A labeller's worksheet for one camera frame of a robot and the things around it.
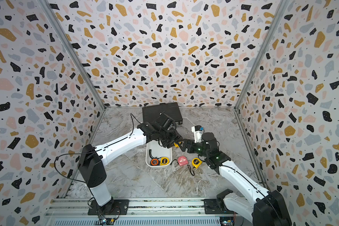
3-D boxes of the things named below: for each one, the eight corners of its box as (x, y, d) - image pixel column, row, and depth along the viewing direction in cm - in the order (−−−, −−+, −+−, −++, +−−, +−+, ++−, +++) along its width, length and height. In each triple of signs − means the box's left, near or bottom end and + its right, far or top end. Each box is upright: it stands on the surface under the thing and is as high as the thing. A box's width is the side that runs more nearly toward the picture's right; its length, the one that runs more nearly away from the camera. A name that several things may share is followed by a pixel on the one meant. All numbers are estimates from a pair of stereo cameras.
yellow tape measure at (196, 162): (196, 169, 89) (197, 167, 87) (190, 162, 92) (190, 160, 90) (202, 163, 91) (203, 162, 89) (195, 157, 94) (196, 155, 92)
